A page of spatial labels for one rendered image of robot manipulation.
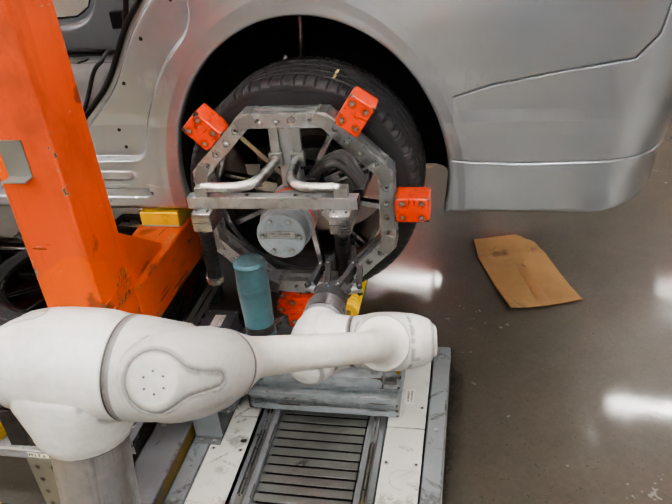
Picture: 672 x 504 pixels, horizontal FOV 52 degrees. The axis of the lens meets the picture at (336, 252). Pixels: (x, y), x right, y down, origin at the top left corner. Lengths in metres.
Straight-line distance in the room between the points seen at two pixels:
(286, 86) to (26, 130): 0.63
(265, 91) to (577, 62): 0.79
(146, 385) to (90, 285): 1.02
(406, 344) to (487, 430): 1.13
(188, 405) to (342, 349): 0.40
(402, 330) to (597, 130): 0.89
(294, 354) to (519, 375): 1.59
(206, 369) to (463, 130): 1.26
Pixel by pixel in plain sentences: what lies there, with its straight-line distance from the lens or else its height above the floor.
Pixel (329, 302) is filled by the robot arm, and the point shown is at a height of 0.87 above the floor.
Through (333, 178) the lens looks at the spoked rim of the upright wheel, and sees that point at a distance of 1.89.
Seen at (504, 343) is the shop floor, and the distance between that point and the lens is 2.70.
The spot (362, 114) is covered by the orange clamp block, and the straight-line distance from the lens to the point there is 1.69.
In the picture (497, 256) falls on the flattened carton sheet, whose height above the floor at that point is 0.01.
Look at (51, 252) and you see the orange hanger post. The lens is 1.78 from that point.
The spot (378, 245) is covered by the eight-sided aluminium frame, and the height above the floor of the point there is 0.74.
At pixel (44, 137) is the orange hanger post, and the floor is 1.19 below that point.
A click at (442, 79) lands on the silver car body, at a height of 1.13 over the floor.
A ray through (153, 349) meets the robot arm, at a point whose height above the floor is 1.22.
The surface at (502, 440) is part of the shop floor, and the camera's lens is 2.33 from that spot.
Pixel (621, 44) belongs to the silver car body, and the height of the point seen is 1.21.
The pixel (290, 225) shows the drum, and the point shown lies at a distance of 1.69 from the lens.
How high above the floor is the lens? 1.67
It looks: 31 degrees down
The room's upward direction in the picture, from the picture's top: 6 degrees counter-clockwise
